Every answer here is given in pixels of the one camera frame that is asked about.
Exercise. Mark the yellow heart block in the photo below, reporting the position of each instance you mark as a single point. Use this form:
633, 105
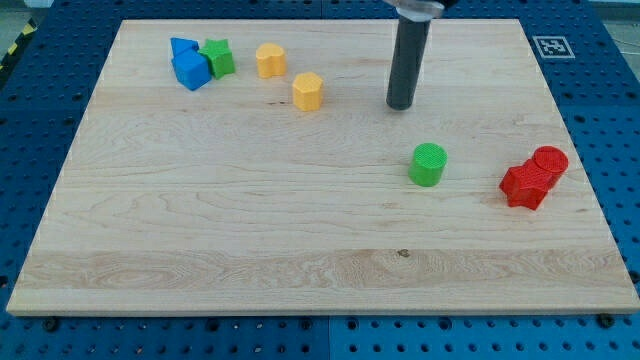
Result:
270, 60

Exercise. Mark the red star block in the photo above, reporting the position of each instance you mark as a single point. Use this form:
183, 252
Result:
528, 184

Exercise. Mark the red cylinder block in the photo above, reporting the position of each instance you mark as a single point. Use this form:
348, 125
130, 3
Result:
551, 163

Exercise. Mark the white fiducial marker tag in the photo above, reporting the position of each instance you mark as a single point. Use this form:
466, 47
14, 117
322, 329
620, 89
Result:
553, 47

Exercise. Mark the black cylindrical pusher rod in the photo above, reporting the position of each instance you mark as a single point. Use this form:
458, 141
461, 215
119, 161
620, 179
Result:
406, 63

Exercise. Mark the green cylinder block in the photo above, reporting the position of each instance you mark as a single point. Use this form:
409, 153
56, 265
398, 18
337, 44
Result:
427, 164

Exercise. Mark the green star block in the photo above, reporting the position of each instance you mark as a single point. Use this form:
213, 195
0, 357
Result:
219, 57

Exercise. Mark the yellow hexagon block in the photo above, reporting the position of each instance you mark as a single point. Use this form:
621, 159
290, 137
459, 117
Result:
308, 91

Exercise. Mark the light wooden board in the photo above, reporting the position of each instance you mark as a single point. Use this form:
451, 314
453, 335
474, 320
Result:
229, 200

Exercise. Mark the blue triangle block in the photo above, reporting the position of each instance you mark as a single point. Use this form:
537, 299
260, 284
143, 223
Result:
181, 45

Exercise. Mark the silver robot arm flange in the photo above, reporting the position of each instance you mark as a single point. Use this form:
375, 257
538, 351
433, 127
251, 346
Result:
418, 10

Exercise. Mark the blue cube block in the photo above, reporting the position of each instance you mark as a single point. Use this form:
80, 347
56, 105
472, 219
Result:
191, 70

